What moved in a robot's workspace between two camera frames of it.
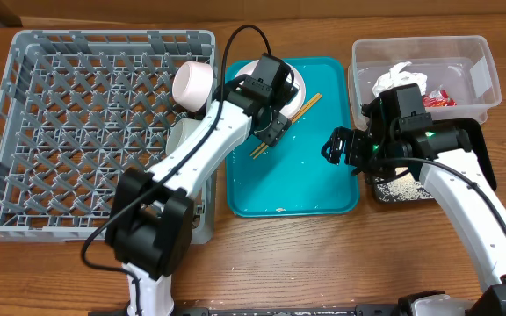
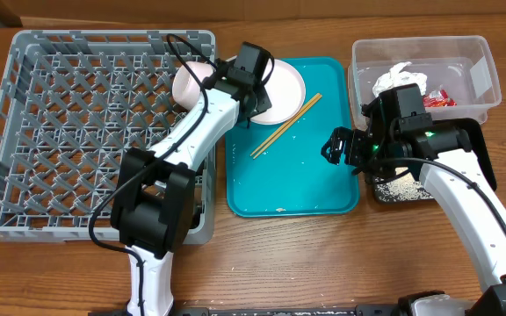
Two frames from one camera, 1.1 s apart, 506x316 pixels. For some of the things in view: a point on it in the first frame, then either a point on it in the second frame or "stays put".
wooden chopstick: (292, 121) stays put
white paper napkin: (396, 78) stays put
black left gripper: (275, 132) → (264, 100)
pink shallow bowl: (191, 85) stays put
